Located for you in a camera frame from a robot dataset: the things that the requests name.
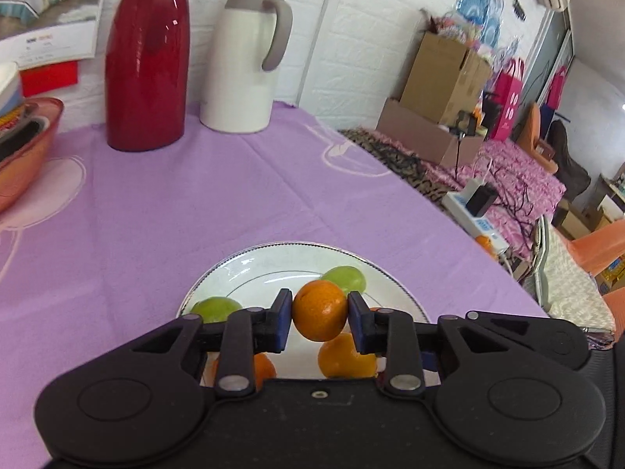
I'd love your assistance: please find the white plate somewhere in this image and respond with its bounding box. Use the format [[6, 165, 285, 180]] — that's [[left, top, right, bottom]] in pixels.
[[176, 241, 430, 382]]

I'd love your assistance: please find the large orange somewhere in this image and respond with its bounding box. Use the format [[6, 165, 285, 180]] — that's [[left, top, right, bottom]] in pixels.
[[202, 352, 277, 386]]

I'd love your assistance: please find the brown wooden chair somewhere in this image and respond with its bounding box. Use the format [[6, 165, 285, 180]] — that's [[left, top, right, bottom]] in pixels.
[[518, 102, 560, 162]]

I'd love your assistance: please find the green apple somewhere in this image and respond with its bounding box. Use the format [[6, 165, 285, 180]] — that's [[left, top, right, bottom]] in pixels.
[[189, 296, 243, 324], [320, 266, 367, 298]]

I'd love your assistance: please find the leopard print blanket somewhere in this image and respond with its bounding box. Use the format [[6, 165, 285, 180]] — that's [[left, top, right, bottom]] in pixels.
[[339, 127, 464, 201]]

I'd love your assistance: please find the wall poster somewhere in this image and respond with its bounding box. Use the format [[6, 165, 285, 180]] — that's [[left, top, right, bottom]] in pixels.
[[0, 0, 114, 69]]

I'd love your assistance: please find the red glass bowl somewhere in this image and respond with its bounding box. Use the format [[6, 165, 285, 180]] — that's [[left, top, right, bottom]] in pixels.
[[0, 97, 65, 214]]

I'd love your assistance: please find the small orange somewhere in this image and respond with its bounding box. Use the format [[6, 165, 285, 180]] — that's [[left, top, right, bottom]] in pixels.
[[292, 279, 349, 342]]

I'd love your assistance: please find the dark clothing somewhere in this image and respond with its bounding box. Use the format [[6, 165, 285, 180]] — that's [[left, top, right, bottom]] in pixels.
[[549, 120, 591, 201]]

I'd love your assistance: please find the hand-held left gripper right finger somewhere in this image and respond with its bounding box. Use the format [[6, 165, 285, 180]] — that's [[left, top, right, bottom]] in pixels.
[[348, 292, 496, 397]]

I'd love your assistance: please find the white thermos jug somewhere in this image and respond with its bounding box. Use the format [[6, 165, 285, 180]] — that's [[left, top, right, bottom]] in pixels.
[[199, 0, 294, 134]]

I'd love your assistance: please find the pale patterned cloth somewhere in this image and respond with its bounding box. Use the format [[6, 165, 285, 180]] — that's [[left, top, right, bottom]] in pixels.
[[534, 215, 617, 338]]

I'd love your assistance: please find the white wall conduit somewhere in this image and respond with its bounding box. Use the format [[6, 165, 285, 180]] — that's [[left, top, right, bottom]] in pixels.
[[297, 0, 343, 108]]

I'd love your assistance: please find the orange plastic chair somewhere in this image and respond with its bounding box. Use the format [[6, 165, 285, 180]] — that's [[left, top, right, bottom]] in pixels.
[[552, 218, 625, 313]]

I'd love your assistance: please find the patterned bowl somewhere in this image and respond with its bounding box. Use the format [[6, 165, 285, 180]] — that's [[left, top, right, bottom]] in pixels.
[[0, 102, 42, 163]]

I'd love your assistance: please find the red paper sheet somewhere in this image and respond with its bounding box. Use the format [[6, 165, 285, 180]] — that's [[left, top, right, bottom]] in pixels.
[[20, 59, 80, 98]]

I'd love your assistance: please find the black power adapter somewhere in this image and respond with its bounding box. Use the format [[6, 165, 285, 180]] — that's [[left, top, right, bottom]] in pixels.
[[466, 184, 499, 217]]

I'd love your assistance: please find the white ceramic bowl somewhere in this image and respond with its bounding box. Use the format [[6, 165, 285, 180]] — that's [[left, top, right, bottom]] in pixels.
[[0, 63, 23, 108]]

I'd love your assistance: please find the blue fan decoration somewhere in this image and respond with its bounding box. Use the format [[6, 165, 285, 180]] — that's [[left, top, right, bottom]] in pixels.
[[456, 0, 506, 52]]

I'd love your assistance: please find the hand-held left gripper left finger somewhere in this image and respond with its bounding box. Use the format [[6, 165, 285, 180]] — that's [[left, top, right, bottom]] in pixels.
[[129, 289, 294, 398]]

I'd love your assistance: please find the black cable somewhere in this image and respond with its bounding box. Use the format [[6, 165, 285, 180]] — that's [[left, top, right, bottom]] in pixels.
[[452, 112, 470, 183]]

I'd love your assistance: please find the pink gift bag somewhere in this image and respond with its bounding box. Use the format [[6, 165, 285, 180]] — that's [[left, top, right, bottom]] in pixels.
[[488, 57, 524, 140]]

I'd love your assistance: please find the tall cardboard box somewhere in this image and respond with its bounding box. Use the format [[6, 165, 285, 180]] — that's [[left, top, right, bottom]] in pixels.
[[400, 32, 493, 125]]

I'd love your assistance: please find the flat cardboard box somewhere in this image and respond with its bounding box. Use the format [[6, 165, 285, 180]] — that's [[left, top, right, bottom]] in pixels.
[[377, 98, 485, 167]]

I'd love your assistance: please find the yellow-orange orange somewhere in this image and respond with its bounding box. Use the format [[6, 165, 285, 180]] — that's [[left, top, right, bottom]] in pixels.
[[317, 332, 379, 379]]

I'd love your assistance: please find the red thermos flask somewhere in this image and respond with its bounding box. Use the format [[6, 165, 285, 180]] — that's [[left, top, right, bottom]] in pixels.
[[105, 0, 191, 152]]

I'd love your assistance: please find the purple tablecloth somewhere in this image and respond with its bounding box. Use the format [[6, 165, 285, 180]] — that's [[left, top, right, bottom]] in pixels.
[[0, 101, 550, 401]]

